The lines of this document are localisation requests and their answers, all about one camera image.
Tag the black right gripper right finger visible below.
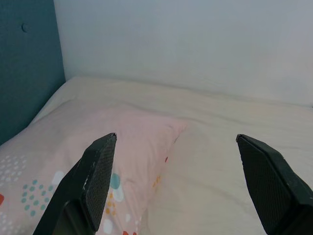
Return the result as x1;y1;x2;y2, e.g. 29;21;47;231
236;134;313;235

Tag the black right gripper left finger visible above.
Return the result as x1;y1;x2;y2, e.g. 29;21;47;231
32;133;117;235

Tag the pink dotted pillow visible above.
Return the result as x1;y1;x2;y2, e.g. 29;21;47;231
0;107;189;235

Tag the cream sheeted mattress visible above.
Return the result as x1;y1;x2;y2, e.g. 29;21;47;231
0;75;313;235

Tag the teal padded headboard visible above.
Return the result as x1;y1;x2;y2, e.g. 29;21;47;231
0;0;66;146

